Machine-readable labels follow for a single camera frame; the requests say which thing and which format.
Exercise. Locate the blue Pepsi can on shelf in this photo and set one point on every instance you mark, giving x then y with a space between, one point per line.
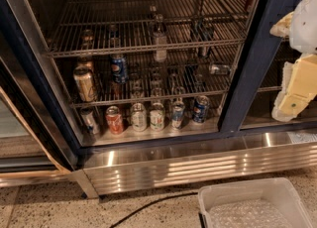
119 68

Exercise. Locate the open glass fridge door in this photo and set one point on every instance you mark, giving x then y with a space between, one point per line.
31 144

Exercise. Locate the clear bottle white cap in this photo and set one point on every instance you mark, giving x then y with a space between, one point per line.
159 39

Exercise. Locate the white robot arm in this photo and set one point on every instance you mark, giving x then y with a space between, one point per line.
303 28

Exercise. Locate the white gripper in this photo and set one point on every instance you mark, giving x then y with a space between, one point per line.
306 29

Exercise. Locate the upper wire shelf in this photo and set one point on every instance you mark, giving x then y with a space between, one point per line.
104 27

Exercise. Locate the red Coca-Cola can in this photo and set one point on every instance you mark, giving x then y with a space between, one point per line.
114 120

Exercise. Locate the blue silver can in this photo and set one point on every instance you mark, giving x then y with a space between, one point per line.
177 115

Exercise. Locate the blue Pepsi can bottom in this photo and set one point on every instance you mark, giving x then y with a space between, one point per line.
200 109

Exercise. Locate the tall gold beverage can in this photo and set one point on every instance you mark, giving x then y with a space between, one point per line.
85 83

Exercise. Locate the white green can left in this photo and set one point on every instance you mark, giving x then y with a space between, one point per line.
138 117

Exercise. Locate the clear plastic bin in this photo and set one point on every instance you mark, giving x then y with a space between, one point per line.
278 191

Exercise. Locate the dark can behind gold can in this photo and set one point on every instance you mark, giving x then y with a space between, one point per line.
86 62

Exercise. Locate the lying clear plastic bottle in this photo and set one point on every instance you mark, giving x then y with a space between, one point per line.
219 69

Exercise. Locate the stainless steel display fridge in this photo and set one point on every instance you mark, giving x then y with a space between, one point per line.
238 137

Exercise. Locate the white green can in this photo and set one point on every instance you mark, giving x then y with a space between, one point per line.
157 115
138 117

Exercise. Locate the middle wire shelf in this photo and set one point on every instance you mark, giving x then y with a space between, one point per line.
183 74

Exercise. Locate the silver can bottom left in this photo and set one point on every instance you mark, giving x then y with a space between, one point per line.
91 124

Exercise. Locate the bubble wrap sheet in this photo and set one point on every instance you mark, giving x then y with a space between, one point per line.
256 213

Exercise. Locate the white green can right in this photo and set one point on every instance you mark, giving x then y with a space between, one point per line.
157 115

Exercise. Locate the wire shelf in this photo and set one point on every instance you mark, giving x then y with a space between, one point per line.
183 74
104 27

